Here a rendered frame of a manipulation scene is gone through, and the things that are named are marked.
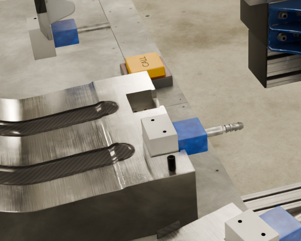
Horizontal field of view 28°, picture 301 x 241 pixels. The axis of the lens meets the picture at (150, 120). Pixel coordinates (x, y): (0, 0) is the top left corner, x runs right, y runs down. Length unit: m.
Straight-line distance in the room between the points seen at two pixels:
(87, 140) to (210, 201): 0.18
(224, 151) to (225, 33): 0.96
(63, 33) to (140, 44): 0.28
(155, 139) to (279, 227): 0.18
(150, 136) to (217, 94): 1.80
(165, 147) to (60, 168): 0.14
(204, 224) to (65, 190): 0.17
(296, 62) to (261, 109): 1.26
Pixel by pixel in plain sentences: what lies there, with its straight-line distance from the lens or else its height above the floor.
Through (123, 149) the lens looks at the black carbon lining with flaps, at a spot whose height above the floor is 0.89.
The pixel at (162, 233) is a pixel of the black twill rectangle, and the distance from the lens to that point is 0.70.
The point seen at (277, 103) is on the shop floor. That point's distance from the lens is 2.48.
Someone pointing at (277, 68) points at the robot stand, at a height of 0.76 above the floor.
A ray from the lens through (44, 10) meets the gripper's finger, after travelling 0.93.
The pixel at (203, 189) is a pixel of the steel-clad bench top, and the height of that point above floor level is 0.80.
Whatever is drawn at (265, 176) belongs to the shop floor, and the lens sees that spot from 2.11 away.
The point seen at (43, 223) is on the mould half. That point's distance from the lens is 0.73.
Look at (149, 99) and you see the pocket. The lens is 0.90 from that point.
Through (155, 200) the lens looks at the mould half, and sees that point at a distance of 0.74.
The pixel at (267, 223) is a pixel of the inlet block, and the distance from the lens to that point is 0.69.
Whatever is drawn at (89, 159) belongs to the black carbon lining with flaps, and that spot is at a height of 0.88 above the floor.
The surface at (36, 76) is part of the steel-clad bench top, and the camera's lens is 1.16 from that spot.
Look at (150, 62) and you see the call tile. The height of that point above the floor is 0.84.
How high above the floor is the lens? 1.35
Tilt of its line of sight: 34 degrees down
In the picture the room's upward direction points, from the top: 6 degrees counter-clockwise
